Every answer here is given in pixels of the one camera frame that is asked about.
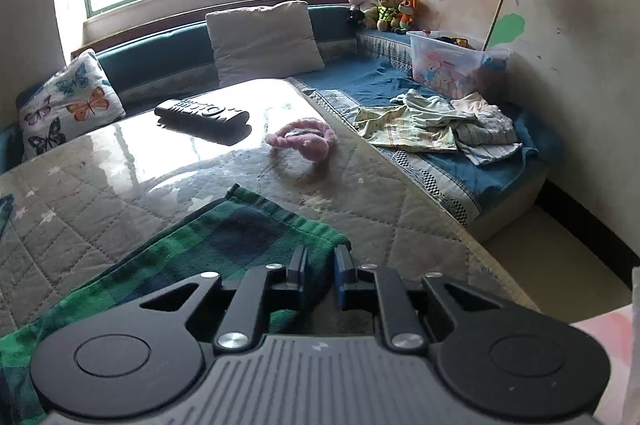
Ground butterfly print pillow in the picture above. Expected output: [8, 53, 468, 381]
[15, 49, 126, 162]

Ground pink fluffy headband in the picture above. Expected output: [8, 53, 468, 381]
[265, 118, 337, 156]

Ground blue corner sofa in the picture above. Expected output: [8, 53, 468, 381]
[0, 2, 566, 241]

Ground clear plastic storage box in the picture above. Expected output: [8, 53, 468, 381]
[406, 29, 512, 98]

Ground pink patterned cloth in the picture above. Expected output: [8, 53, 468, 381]
[570, 265, 640, 425]

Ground black remote control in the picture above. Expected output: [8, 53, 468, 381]
[154, 98, 251, 133]

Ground blue blanket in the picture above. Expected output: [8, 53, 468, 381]
[295, 58, 566, 216]

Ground pale green garment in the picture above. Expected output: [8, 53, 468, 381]
[354, 89, 481, 153]

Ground green plaid pants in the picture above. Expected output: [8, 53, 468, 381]
[0, 184, 351, 425]

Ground orange fox plush toy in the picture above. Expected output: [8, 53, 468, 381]
[395, 0, 418, 33]

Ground cow plush toy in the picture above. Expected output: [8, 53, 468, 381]
[347, 0, 378, 26]

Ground brown bear plush toy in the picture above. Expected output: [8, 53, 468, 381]
[376, 0, 406, 32]

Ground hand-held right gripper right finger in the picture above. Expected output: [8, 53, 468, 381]
[334, 245, 506, 350]

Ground white striped garment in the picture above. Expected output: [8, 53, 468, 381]
[450, 92, 523, 167]

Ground plain beige pillow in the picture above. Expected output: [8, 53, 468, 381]
[205, 0, 326, 88]

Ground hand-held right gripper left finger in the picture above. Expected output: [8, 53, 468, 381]
[125, 246, 308, 352]

